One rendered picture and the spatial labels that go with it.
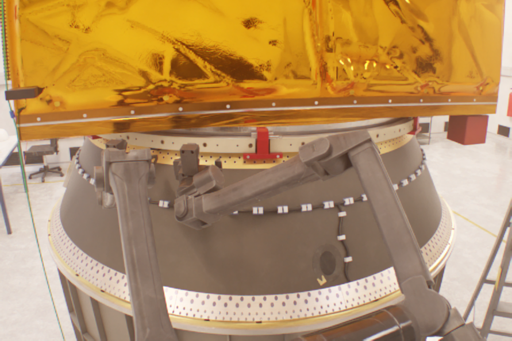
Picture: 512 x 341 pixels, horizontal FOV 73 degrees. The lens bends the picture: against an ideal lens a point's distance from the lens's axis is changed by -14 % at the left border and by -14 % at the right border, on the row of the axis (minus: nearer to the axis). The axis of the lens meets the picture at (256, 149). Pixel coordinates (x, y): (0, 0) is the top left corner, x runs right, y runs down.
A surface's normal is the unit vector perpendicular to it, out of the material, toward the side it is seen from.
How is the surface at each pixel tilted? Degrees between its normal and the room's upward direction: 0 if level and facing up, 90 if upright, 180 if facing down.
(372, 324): 11
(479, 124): 90
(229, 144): 90
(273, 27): 89
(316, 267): 62
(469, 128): 90
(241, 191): 55
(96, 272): 43
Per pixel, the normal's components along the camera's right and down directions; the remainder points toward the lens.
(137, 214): 0.32, -0.55
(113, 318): -0.46, 0.24
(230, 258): -0.04, -0.21
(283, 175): -0.52, -0.39
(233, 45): 0.30, 0.21
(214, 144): -0.11, 0.27
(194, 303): -0.11, -0.52
